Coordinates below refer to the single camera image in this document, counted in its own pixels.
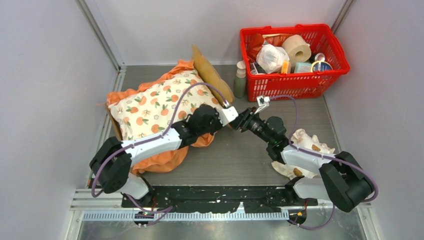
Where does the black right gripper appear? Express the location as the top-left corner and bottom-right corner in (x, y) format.
(228, 107), (273, 145)

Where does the orange fruit print cushion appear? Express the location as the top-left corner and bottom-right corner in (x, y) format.
(99, 59), (223, 175)

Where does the wooden pet bed frame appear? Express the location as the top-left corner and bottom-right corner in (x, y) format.
(105, 44), (235, 142)

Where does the cream frilled small pillow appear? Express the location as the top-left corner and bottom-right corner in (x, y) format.
(271, 128), (335, 180)

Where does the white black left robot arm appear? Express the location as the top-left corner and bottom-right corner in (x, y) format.
(89, 104), (238, 207)

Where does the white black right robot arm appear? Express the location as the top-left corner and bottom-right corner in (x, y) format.
(230, 107), (378, 213)

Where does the green pump lotion bottle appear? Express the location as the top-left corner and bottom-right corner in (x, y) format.
(233, 60), (247, 98)

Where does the white plastic wrapped packet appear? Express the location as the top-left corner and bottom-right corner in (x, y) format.
(256, 44), (290, 74)

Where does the light teal small box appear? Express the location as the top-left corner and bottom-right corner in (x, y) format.
(293, 62), (312, 74)

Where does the red plastic shopping basket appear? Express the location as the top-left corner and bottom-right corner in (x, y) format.
(240, 23), (350, 102)

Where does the orange red crumpled bag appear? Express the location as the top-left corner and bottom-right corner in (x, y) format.
(246, 33), (293, 63)

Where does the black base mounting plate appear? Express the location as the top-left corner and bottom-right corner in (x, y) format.
(137, 185), (318, 214)

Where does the beige toilet paper roll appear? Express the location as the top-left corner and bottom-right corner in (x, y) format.
(282, 34), (312, 65)

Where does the round blue lidded tin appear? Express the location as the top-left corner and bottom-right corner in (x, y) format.
(310, 60), (333, 73)

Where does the small silver can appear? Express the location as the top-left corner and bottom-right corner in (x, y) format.
(312, 52), (326, 62)

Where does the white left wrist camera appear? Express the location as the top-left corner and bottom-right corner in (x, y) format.
(217, 106), (239, 127)

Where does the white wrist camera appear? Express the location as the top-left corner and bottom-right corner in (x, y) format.
(254, 95), (271, 114)
(217, 106), (239, 127)

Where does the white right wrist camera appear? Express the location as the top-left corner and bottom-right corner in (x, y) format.
(254, 95), (271, 114)

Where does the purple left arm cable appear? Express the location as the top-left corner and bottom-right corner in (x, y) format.
(90, 81), (233, 228)

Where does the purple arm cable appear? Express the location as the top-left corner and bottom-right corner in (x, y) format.
(268, 94), (380, 231)
(90, 81), (233, 228)

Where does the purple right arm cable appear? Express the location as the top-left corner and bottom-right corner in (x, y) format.
(268, 94), (380, 231)

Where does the slotted aluminium rail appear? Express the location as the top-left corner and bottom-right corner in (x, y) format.
(69, 185), (372, 222)

